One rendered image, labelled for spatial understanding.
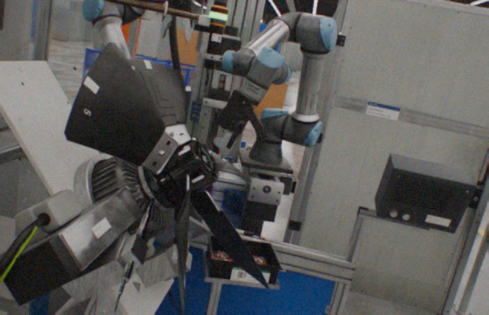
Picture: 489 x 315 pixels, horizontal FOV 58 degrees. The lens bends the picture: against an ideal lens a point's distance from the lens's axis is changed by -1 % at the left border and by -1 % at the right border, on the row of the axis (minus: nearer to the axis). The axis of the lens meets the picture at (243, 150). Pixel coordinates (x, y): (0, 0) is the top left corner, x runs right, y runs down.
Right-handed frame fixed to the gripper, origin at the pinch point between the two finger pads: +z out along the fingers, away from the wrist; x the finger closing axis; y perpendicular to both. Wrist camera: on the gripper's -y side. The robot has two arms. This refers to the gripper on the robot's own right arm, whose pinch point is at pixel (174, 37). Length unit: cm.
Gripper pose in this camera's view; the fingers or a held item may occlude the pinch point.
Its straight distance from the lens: 169.3
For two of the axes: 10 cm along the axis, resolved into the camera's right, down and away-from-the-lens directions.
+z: -1.9, 9.6, 2.2
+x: -9.7, -2.2, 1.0
